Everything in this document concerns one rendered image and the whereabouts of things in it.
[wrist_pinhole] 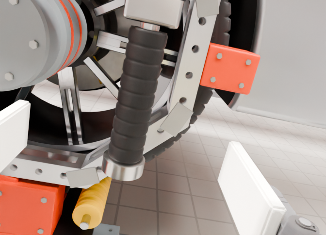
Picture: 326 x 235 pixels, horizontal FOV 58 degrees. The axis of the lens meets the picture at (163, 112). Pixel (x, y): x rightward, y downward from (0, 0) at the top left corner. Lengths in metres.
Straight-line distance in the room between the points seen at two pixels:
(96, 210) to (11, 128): 0.46
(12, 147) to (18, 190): 0.43
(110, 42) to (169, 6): 0.34
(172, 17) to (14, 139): 0.16
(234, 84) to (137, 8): 0.29
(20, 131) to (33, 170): 0.41
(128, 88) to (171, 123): 0.25
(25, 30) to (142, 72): 0.15
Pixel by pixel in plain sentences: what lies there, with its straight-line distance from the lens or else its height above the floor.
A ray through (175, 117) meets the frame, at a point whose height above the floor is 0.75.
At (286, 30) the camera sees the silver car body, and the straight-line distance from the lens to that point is 0.70.
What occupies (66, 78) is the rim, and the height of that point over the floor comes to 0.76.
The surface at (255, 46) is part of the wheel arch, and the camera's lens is 0.68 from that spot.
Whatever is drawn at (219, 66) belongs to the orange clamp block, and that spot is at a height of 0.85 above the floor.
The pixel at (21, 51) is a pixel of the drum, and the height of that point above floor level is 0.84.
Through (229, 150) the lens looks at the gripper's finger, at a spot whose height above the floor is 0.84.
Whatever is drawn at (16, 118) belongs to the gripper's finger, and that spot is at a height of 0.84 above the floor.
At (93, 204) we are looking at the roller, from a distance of 0.62.
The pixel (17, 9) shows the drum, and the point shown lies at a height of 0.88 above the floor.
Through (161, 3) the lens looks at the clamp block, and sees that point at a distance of 0.26.
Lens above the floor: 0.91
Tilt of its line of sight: 17 degrees down
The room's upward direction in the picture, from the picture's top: 13 degrees clockwise
